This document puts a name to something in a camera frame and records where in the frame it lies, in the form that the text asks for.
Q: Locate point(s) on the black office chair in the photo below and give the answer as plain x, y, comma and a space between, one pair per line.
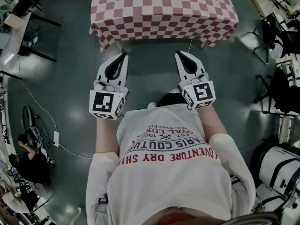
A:
282, 88
288, 41

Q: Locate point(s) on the person's left forearm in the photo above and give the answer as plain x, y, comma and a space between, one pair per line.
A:
106, 135

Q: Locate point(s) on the white desk black frame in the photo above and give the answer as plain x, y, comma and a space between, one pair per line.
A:
14, 39

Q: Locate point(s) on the white shoe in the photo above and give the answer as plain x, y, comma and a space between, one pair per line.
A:
174, 91
152, 105

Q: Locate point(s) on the white hard-shell case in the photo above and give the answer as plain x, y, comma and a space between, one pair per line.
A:
279, 170

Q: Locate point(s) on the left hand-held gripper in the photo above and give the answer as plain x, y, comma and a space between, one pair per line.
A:
103, 103

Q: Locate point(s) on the pink white checkered tablecloth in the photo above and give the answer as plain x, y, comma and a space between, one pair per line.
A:
164, 8

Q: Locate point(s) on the person's right forearm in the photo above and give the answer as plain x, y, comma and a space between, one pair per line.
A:
212, 123

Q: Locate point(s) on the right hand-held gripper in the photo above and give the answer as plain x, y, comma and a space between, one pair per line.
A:
202, 92

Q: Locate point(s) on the grey wheel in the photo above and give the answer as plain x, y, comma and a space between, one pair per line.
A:
27, 116

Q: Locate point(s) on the white printed t-shirt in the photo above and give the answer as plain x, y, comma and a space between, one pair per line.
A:
168, 179

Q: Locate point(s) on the white power adapter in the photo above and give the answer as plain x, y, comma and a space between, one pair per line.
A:
56, 138

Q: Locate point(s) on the person's black trousers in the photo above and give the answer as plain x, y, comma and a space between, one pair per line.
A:
172, 99

